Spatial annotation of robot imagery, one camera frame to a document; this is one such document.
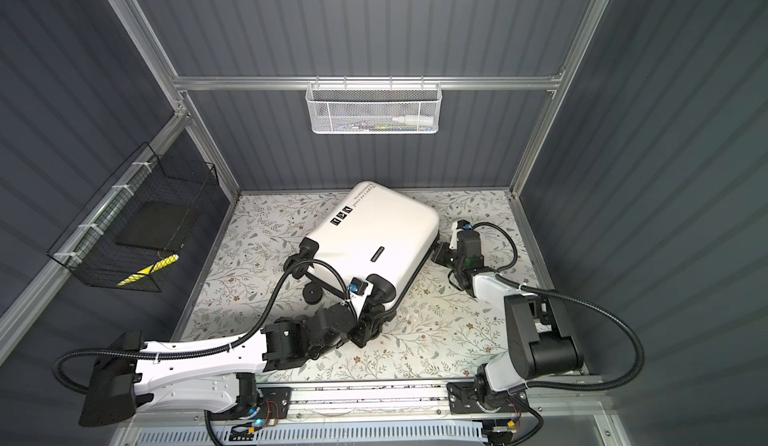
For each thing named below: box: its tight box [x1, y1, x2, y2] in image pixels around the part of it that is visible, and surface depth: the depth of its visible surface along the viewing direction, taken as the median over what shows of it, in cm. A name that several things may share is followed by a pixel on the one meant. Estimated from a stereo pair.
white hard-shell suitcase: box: [284, 181, 441, 311], surface depth 86 cm
